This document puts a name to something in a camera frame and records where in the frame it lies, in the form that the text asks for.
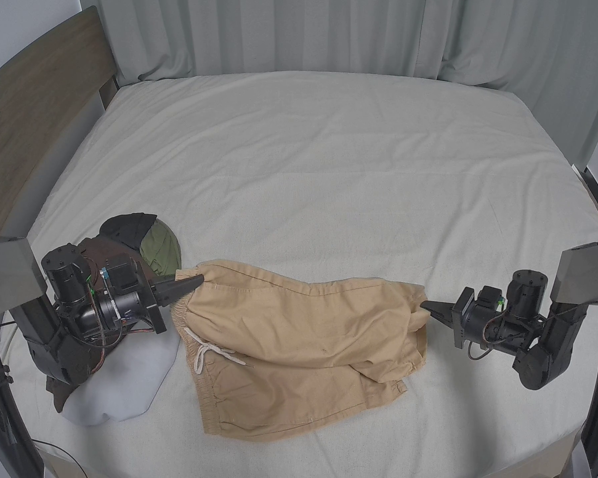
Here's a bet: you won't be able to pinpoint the dark brown garment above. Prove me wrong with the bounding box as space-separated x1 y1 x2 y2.
45 237 160 414

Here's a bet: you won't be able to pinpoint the black cable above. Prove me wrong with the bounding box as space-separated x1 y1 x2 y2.
32 440 88 476

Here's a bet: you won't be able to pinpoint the pale green curtain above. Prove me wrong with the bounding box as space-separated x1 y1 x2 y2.
421 0 598 170
75 0 447 87

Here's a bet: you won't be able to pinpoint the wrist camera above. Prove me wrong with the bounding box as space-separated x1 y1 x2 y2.
478 286 504 312
100 259 140 292

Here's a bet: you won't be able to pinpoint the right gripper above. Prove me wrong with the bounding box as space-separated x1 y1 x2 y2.
421 289 516 350

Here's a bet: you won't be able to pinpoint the black garment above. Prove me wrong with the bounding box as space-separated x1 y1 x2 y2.
101 212 159 255

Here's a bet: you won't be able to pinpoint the white garment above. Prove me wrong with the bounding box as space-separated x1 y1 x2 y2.
60 334 177 426

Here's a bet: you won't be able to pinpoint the bed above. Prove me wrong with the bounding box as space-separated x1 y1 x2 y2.
0 5 598 478

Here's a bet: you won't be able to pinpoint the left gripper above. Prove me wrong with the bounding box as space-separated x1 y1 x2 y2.
99 259 205 336

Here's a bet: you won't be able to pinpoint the olive green garment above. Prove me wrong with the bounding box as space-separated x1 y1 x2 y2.
140 219 182 290

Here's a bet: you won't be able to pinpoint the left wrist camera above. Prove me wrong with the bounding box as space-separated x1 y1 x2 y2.
100 259 140 292

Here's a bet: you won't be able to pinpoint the tan shorts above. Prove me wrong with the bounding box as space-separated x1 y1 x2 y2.
172 258 428 439

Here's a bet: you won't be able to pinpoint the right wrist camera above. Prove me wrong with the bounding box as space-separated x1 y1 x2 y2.
478 286 504 312

